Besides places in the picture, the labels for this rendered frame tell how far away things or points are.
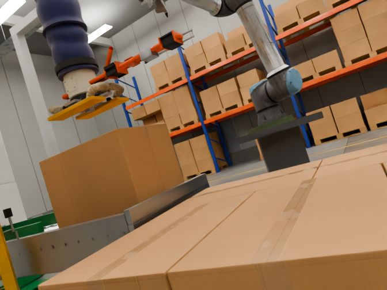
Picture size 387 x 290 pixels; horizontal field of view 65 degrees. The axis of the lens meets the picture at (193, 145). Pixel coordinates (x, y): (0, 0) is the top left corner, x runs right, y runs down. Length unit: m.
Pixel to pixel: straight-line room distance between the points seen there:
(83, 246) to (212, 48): 8.27
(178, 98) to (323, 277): 9.34
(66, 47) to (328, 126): 7.28
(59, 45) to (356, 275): 1.65
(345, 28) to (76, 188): 7.65
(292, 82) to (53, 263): 1.58
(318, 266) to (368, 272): 0.06
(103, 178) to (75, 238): 0.29
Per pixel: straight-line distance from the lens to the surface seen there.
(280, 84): 1.94
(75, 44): 1.81
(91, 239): 1.41
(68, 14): 1.87
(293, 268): 0.51
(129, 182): 1.40
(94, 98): 1.58
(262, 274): 0.53
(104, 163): 1.48
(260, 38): 1.98
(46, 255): 1.69
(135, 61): 1.61
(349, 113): 8.34
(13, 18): 10.92
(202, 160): 9.50
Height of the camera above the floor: 0.74
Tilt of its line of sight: 2 degrees up
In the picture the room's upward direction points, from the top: 18 degrees counter-clockwise
